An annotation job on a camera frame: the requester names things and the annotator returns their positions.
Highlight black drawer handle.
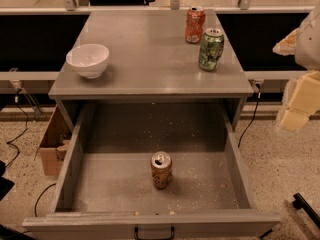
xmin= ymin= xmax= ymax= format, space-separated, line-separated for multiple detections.
xmin=134 ymin=226 xmax=175 ymax=240

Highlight grey cabinet counter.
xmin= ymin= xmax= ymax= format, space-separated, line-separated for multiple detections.
xmin=49 ymin=9 xmax=252 ymax=125

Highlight black cable under drawer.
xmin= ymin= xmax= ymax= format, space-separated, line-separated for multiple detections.
xmin=33 ymin=182 xmax=58 ymax=218

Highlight black stand leg right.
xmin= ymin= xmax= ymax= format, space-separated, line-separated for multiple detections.
xmin=292 ymin=193 xmax=320 ymax=229

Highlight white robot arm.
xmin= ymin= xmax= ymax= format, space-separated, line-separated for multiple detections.
xmin=272 ymin=4 xmax=320 ymax=136

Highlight brown cardboard box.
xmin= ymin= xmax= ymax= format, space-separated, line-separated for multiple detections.
xmin=38 ymin=106 xmax=71 ymax=176

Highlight white ceramic bowl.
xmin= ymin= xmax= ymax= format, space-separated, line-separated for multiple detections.
xmin=66 ymin=44 xmax=110 ymax=79

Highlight green soda can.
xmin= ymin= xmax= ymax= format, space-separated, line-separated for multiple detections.
xmin=198 ymin=28 xmax=224 ymax=71

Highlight open grey top drawer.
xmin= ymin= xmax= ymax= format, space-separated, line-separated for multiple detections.
xmin=23 ymin=103 xmax=280 ymax=240

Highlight black cable left floor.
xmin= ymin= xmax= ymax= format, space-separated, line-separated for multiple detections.
xmin=4 ymin=87 xmax=30 ymax=170

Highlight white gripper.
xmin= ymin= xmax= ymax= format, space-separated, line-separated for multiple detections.
xmin=272 ymin=29 xmax=320 ymax=132

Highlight red-orange soda can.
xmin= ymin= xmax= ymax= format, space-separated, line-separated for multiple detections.
xmin=185 ymin=6 xmax=206 ymax=44

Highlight black cable right side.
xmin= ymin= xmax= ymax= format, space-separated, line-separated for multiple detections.
xmin=237 ymin=82 xmax=262 ymax=149

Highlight orange-brown soda can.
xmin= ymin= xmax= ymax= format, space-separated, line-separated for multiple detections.
xmin=150 ymin=151 xmax=173 ymax=189

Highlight dark object left edge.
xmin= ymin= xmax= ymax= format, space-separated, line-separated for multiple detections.
xmin=0 ymin=161 xmax=15 ymax=201

